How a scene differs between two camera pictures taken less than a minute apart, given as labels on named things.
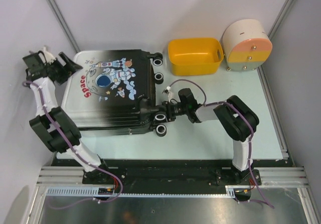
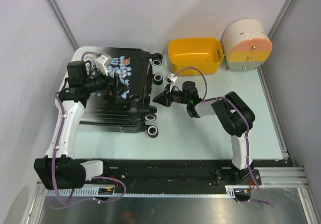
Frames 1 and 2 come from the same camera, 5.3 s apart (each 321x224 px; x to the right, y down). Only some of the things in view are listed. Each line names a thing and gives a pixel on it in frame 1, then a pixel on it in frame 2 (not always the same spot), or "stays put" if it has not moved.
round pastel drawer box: x=246 y=45 stays put
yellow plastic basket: x=195 y=56 stays put
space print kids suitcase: x=105 y=94 stays put
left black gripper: x=68 y=70 → x=119 y=86
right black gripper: x=169 y=116 → x=164 y=98
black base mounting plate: x=171 y=177 stays put
